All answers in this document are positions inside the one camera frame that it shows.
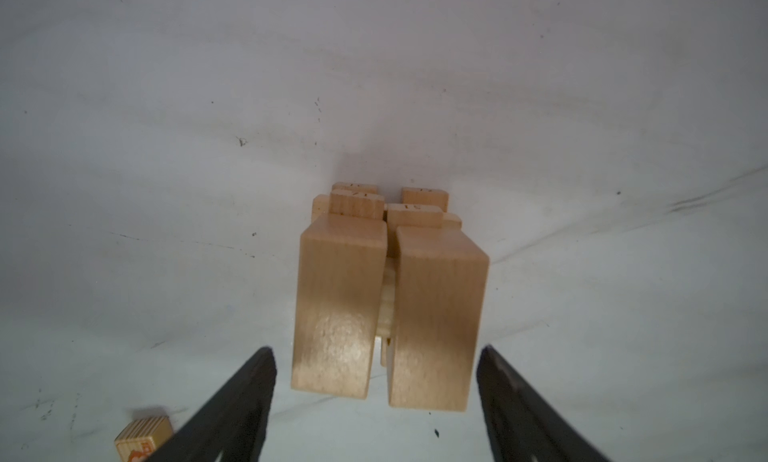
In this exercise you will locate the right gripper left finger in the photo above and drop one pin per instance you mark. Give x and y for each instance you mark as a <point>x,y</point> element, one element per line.
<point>232,424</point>

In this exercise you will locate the curved wood block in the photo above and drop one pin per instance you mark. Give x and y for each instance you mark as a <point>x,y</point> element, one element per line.
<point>441,276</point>

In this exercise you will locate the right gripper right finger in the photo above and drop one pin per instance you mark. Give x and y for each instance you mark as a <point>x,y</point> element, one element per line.
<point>521,425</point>

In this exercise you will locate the wood block of trio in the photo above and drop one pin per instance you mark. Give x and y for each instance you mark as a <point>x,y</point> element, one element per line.
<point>321,202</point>
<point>426,196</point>

